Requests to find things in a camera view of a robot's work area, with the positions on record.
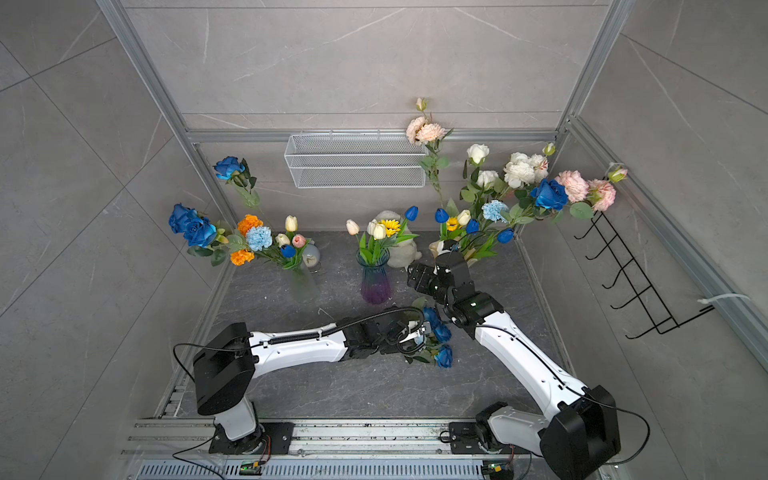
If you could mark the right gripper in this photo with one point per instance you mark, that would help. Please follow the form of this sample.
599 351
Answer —
423 272

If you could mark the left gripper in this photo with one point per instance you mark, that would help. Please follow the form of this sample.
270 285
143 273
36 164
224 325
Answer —
402 346

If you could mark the blue rose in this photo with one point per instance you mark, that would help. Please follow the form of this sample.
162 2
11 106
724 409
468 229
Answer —
441 333
181 217
236 172
199 232

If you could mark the blue rose low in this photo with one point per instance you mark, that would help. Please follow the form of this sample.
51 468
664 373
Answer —
441 356

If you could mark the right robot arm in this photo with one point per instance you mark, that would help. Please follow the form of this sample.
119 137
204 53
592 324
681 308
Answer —
576 430

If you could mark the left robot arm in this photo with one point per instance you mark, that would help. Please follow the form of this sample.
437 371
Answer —
223 368

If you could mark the cream wavy glass vase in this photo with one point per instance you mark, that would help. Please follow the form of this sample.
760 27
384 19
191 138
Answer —
440 247

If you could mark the blue purple ribbed vase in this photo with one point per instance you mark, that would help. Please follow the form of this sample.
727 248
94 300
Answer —
375 286

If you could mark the blue tulip right vase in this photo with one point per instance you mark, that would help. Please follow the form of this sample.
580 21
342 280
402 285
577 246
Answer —
505 236

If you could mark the blue tulip vase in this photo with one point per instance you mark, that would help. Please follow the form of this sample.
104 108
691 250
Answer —
288 251
505 236

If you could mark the yellow sunflower centre vase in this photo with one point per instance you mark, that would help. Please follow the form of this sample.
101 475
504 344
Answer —
392 227

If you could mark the clear glass vase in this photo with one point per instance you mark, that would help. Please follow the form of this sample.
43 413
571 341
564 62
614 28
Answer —
303 285

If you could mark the pink tulip left vase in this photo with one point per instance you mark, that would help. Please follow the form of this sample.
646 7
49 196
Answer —
299 241

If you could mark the blue tulip left vase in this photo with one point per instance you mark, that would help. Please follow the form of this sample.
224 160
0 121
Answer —
288 251

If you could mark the light blue carnation right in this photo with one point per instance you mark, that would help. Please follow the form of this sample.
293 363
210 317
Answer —
495 211

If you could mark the small blue alarm clock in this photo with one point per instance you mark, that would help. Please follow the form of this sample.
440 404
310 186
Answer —
311 256

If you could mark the white rose cluster right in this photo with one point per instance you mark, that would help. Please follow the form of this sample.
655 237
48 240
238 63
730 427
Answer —
524 170

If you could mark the peach carnation top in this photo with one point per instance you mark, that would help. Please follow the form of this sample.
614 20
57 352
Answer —
422 131

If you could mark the pink carnation pair right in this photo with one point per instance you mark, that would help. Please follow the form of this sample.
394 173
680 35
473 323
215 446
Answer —
599 194

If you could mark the orange marigold lower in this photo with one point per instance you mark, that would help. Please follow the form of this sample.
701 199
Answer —
241 257

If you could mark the orange marigold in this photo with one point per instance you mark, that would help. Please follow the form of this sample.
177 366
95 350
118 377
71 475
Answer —
247 223
241 257

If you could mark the orange marigold upper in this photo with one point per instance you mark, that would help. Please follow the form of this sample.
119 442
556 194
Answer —
247 223

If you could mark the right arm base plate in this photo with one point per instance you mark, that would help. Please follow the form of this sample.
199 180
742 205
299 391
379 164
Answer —
464 438

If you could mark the white wire wall basket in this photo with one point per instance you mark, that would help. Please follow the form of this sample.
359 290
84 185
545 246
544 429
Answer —
354 159

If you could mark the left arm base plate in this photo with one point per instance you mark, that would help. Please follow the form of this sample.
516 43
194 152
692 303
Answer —
269 437

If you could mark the black wire hook rack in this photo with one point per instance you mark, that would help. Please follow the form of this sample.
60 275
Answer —
628 271

